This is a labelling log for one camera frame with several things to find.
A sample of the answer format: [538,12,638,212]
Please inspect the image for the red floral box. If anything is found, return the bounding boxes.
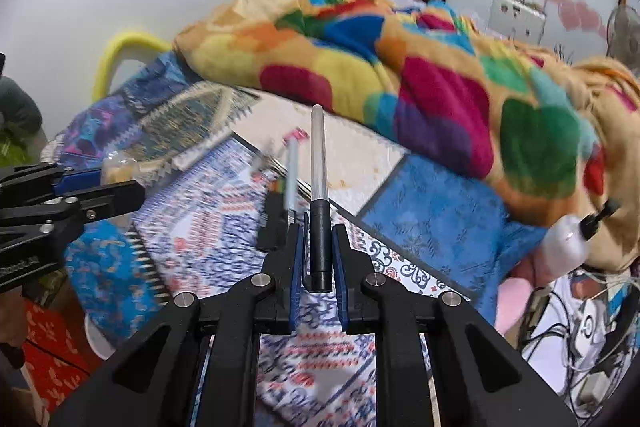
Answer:
[22,299,103,413]

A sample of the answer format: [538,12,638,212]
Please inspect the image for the yellow foam tube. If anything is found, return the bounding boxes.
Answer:
[92,31,173,105]

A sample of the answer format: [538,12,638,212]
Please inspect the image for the tangle of cables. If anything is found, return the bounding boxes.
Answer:
[520,267,640,423]

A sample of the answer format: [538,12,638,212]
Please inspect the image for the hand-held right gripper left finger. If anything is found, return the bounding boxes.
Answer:
[50,212,308,427]

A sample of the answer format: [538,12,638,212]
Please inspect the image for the clear pen with black cap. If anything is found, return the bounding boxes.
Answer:
[306,104,333,292]

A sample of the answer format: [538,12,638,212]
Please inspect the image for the clear plastic wrapper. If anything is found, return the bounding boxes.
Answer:
[100,152,141,185]

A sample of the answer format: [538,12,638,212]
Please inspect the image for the small black box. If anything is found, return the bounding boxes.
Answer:
[257,192,291,250]

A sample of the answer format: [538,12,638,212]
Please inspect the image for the pen with pink cap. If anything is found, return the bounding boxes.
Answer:
[282,129,306,212]

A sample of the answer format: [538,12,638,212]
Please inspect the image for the white pump bottle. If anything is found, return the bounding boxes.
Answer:
[545,199,621,268]

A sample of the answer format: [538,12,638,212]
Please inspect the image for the standing fan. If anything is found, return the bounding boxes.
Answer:
[607,4,640,72]

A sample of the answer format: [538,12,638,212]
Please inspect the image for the white appliance box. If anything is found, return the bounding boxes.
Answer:
[487,0,546,45]

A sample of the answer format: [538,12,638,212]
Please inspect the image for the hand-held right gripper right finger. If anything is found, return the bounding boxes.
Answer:
[331,223,578,427]

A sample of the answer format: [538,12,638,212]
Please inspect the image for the white waste bin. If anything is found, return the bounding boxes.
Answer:
[84,314,118,360]

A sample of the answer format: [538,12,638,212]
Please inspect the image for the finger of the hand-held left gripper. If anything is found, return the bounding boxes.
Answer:
[0,163,105,198]
[0,179,147,253]

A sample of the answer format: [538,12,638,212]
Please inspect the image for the blue patchwork bedspread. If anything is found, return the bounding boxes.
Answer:
[42,52,511,427]

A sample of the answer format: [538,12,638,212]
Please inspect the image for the green bag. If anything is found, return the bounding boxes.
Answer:
[0,127,36,168]

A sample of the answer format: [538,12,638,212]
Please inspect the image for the pink plush toy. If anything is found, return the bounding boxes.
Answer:
[495,252,556,338]

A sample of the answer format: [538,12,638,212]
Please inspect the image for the colourful heart blanket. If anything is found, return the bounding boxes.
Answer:
[172,0,640,275]

